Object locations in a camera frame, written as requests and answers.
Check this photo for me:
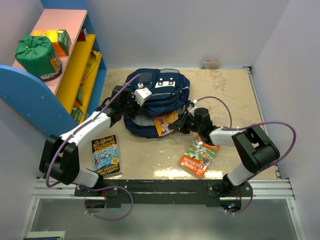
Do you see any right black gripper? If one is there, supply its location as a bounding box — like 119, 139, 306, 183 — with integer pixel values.
168, 111, 202, 135

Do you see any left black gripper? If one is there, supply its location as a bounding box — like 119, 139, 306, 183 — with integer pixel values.
120, 93, 145, 120

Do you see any Roald Dahl Charlie book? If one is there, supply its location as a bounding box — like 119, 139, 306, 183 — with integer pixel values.
153, 111, 179, 137

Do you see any navy blue school backpack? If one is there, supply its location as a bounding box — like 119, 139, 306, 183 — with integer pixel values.
123, 68, 190, 139

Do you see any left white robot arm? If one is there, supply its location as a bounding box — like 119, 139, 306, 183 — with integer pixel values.
39, 86, 152, 196

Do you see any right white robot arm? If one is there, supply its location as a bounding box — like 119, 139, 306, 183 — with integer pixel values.
169, 107, 280, 197

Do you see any yellow snack bag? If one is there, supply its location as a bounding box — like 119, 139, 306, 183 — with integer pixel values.
80, 49, 101, 86

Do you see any orange 78-storey treehouse book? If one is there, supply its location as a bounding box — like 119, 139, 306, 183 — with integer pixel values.
178, 135, 220, 179

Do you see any green box on lower shelf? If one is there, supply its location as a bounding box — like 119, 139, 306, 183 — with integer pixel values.
74, 87, 85, 107

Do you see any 169-storey treehouse book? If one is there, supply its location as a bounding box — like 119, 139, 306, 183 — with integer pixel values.
91, 134, 122, 177

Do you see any blue pink yellow shelf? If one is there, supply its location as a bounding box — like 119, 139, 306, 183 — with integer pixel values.
0, 0, 107, 136

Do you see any small box on yellow shelf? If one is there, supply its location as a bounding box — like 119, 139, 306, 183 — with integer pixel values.
77, 27, 88, 42

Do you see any yellow green carton box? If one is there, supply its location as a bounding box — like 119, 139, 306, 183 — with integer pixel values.
31, 29, 72, 57

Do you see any green wrapped round package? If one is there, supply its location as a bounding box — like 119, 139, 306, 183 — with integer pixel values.
15, 35, 63, 82

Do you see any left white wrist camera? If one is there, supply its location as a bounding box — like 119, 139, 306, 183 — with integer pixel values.
133, 83, 152, 107

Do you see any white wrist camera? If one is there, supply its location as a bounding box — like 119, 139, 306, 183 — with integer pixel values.
133, 83, 152, 107
187, 99, 199, 116

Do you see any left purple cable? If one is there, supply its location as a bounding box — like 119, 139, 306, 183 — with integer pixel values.
45, 73, 144, 222

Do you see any purple cable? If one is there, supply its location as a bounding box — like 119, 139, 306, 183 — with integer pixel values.
45, 73, 144, 222
196, 96, 298, 216

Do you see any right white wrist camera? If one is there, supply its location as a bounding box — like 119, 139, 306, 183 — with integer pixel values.
187, 99, 199, 116

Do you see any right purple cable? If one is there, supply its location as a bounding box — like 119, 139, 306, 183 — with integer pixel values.
196, 96, 298, 216

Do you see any small box at back wall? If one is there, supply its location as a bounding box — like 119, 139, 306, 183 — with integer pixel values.
200, 59, 221, 70

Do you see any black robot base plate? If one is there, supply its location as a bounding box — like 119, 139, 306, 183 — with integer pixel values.
74, 179, 253, 208

